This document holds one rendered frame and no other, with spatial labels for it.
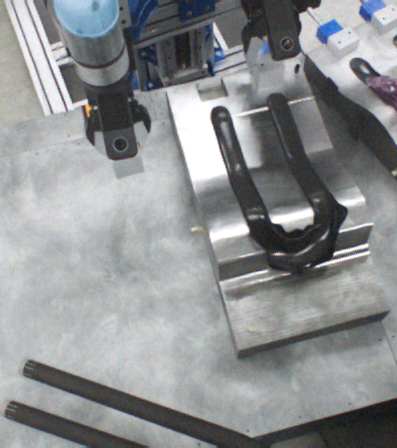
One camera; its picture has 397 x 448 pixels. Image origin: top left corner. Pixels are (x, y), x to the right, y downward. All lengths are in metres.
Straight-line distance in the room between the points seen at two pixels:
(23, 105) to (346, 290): 1.57
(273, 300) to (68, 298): 0.36
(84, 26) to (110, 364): 0.57
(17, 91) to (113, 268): 1.35
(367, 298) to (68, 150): 0.63
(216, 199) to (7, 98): 1.44
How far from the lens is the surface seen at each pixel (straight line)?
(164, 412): 1.01
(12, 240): 1.24
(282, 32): 1.07
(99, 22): 0.83
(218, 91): 1.26
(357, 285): 1.11
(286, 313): 1.08
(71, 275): 1.18
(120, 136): 0.94
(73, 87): 2.12
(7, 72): 2.49
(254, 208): 1.07
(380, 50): 1.36
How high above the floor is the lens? 1.89
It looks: 66 degrees down
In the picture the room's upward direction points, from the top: 5 degrees counter-clockwise
